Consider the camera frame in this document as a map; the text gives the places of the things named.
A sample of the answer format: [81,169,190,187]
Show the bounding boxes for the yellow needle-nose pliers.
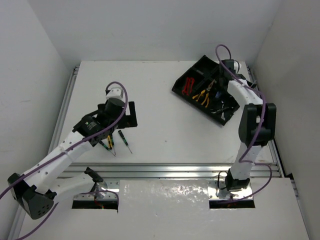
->
[192,79,216,108]

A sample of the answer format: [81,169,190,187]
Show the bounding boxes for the white front cover board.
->
[20,178,308,240]

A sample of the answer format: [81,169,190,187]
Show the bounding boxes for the aluminium rail frame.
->
[7,63,301,240]

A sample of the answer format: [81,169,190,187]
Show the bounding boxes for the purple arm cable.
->
[215,44,273,201]
[0,81,129,240]

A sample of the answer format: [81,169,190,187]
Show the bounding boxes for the small yellow utility knife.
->
[107,135,113,150]

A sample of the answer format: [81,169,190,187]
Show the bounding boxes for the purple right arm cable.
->
[215,44,273,201]

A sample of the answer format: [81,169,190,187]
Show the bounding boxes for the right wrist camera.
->
[233,60,242,74]

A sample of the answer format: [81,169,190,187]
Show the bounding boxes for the Pro'sKit black green screwdriver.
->
[118,130,133,154]

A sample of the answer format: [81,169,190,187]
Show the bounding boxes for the black green precision screwdriver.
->
[99,141,112,151]

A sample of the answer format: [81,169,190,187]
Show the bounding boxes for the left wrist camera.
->
[105,87,124,100]

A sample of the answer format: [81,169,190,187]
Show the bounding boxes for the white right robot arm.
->
[219,59,277,192]

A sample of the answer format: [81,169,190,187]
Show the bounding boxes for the red black folding saw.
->
[181,77,195,96]

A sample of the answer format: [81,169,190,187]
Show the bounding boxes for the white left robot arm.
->
[7,97,138,220]

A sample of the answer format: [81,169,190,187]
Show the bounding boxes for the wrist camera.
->
[233,60,242,74]
[105,87,124,100]

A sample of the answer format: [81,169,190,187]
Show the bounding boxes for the black compartment tray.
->
[171,55,240,126]

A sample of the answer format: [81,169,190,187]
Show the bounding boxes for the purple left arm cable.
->
[0,81,129,240]

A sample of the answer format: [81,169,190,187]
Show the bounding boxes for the large silver open-end wrench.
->
[211,106,233,114]

